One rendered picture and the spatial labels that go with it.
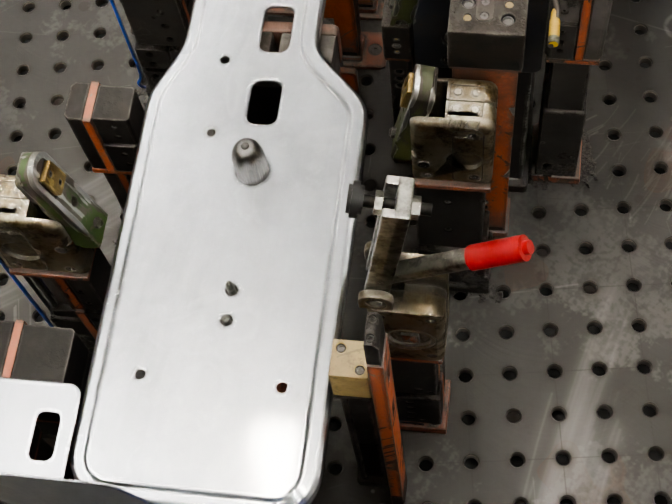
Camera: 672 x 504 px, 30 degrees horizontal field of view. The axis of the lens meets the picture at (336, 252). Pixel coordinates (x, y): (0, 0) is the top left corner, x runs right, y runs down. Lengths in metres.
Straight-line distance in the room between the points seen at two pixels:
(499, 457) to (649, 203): 0.36
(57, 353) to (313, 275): 0.25
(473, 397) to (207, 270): 0.39
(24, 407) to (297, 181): 0.33
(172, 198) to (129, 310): 0.12
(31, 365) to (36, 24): 0.66
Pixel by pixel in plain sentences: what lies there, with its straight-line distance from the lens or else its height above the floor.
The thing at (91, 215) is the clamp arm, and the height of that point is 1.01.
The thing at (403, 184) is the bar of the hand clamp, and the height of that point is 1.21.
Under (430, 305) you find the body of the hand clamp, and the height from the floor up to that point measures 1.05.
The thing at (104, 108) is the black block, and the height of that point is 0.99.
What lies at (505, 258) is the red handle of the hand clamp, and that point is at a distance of 1.01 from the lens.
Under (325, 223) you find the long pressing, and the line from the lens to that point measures 1.18.
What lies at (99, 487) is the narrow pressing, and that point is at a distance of 0.77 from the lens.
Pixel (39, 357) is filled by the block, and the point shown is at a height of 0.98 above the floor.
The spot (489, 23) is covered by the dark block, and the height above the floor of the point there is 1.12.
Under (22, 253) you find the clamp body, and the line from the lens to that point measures 1.27.
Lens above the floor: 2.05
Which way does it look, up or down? 65 degrees down
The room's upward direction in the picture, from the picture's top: 12 degrees counter-clockwise
